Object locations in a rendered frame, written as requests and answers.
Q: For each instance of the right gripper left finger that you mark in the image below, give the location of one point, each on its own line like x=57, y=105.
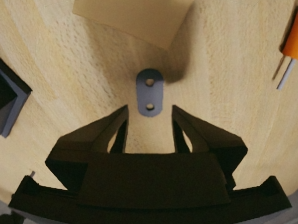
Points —
x=96, y=135

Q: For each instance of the tan wooden block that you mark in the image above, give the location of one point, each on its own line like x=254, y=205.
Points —
x=154, y=21

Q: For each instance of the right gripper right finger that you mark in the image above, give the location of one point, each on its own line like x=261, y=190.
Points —
x=206, y=137

